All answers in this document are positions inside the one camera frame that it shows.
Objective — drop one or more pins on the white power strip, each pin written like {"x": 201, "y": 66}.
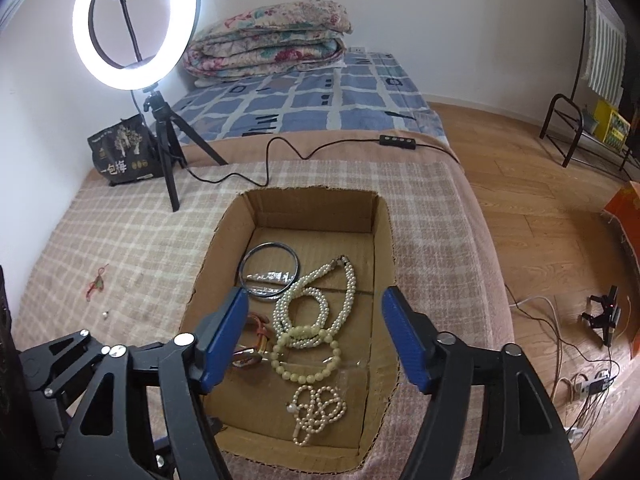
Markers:
{"x": 590, "y": 384}

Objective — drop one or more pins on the black bangle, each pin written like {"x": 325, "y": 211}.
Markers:
{"x": 245, "y": 265}

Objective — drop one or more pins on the dark hanging clothes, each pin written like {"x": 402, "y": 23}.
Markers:
{"x": 632, "y": 85}

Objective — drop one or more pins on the beige plaid blanket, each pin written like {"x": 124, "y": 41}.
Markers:
{"x": 125, "y": 250}

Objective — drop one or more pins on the black small tripod mount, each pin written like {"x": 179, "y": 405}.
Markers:
{"x": 605, "y": 312}

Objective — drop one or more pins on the cardboard box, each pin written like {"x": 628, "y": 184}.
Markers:
{"x": 310, "y": 210}

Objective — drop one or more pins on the blue patterned bed sheet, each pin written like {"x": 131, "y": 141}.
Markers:
{"x": 310, "y": 100}

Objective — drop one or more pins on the striped hanging towel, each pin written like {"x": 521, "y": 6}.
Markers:
{"x": 605, "y": 50}

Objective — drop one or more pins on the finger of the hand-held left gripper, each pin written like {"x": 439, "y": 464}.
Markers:
{"x": 161, "y": 452}
{"x": 65, "y": 365}

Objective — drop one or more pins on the black clothes rack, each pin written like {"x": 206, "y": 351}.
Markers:
{"x": 582, "y": 35}

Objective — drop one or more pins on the red leather watch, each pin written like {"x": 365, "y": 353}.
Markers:
{"x": 260, "y": 340}

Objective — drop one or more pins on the folded floral quilt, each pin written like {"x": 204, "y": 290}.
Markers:
{"x": 270, "y": 40}

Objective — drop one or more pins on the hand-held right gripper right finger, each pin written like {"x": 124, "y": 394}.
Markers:
{"x": 405, "y": 340}

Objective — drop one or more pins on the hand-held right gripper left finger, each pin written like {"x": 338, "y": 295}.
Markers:
{"x": 225, "y": 340}

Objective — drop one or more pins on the black tripod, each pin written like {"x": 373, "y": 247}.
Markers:
{"x": 167, "y": 160}

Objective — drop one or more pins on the red green tassel charm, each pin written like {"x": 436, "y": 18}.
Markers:
{"x": 97, "y": 285}

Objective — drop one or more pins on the yellow box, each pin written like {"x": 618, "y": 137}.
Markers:
{"x": 607, "y": 125}

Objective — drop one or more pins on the black snack bag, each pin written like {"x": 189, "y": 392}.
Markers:
{"x": 125, "y": 160}

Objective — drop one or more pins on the pink fleece blanket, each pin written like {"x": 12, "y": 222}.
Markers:
{"x": 350, "y": 156}

